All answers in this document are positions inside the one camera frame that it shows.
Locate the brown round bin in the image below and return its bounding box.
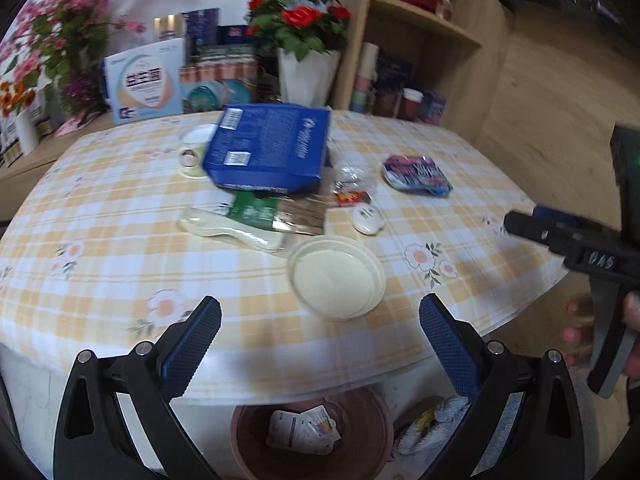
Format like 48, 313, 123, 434
230, 387, 395, 480

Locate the red paper cup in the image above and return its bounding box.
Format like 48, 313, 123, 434
400, 87, 423, 121

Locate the dark ledge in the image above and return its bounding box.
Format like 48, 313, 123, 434
500, 0, 640, 28

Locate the blue cardboard box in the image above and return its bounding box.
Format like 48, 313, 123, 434
202, 104, 333, 195

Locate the dark flat box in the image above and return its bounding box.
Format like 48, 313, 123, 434
195, 42, 258, 66

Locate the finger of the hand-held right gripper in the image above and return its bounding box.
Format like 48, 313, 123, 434
532, 203, 596, 229
504, 211, 576, 259

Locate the stack of pastel paper cups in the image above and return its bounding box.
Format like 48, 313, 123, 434
350, 42, 381, 116

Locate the brown glass tumbler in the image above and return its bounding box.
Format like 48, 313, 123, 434
375, 87, 401, 117

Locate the white faceted vase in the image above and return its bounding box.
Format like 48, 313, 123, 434
276, 49, 342, 108

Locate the purple flower bunch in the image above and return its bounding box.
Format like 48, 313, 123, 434
60, 75, 103, 113

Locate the cream round plate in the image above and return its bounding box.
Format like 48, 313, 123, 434
286, 235, 387, 322

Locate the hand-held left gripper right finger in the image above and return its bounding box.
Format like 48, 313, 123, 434
419, 294, 590, 480

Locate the brown silver foil packet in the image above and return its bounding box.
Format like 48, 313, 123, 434
272, 195, 328, 236

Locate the green white paper cup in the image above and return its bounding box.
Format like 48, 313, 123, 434
178, 125, 221, 181

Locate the person's right hand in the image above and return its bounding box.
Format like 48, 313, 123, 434
562, 290, 640, 381

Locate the white blue carton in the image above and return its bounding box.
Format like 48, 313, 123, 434
103, 37, 186, 126

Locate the white oval plastic case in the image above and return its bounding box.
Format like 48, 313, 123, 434
350, 206, 383, 235

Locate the red rose bouquet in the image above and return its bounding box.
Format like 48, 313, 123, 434
245, 0, 353, 63

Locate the blue red snack packet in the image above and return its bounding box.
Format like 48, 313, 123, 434
381, 154, 453, 197

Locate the green foil packet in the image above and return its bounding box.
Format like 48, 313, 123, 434
227, 192, 281, 233

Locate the white printed paper card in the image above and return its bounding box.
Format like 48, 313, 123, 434
269, 410, 302, 449
300, 405, 342, 456

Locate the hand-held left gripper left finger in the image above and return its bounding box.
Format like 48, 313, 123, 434
52, 296, 222, 480

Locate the wooden shelf unit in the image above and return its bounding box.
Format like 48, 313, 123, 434
330, 0, 511, 146

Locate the fluffy slipper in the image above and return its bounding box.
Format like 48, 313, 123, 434
392, 395, 476, 456

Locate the dark blue shelf box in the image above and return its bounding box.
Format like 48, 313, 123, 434
375, 55, 416, 93

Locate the white cylindrical vase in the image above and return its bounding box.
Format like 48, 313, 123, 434
16, 110, 40, 156

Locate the clear plastic wrapper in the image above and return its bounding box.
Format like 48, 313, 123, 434
335, 165, 378, 193

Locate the orange flower bunch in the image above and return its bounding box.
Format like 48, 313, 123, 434
0, 80, 38, 118

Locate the dark blue patterned box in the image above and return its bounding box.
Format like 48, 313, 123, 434
182, 7, 221, 68

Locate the pink paper wrap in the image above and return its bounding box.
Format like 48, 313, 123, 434
55, 110, 108, 138

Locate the pink flower bouquet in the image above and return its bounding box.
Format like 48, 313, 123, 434
0, 0, 161, 126

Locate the shrink-wrapped pack of cans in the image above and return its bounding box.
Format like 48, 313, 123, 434
181, 57, 259, 115

